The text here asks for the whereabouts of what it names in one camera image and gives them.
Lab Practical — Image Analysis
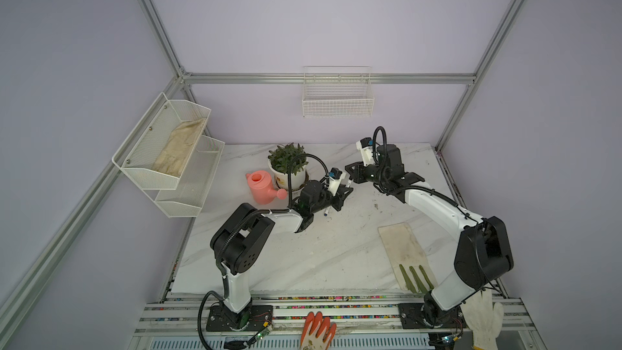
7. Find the white two-tier mesh shelf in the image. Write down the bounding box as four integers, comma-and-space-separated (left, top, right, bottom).
112, 93, 225, 218

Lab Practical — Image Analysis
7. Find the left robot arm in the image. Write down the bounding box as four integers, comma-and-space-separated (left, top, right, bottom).
210, 178, 353, 330

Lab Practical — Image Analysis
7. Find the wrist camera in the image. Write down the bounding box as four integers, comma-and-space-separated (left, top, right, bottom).
356, 137, 376, 166
327, 168, 343, 196

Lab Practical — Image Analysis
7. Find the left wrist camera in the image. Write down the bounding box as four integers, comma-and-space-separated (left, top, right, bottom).
327, 168, 343, 196

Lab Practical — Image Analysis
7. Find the orange rubber glove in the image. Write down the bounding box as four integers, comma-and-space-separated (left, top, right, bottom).
300, 312, 336, 350

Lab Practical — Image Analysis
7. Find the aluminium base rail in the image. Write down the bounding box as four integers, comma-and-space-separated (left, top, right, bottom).
127, 291, 547, 350

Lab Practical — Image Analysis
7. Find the white knit glove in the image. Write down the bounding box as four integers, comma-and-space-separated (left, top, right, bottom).
461, 289, 505, 350

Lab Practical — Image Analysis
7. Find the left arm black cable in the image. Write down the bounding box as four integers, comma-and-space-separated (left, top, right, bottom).
196, 152, 331, 350

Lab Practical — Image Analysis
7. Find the beige green work glove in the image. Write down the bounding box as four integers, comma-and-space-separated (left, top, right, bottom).
378, 223, 437, 296

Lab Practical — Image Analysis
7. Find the pink watering can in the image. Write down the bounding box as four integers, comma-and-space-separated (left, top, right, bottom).
246, 170, 288, 205

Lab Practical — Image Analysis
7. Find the green potted plant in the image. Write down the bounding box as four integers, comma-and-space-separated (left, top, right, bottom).
268, 143, 308, 191

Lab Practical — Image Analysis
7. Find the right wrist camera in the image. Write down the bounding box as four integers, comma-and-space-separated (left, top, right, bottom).
356, 137, 376, 166

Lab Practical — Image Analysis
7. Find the white wire wall basket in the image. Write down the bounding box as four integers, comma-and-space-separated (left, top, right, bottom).
302, 66, 375, 118

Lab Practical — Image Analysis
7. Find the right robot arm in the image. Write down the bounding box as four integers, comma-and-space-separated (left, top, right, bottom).
345, 138, 514, 327

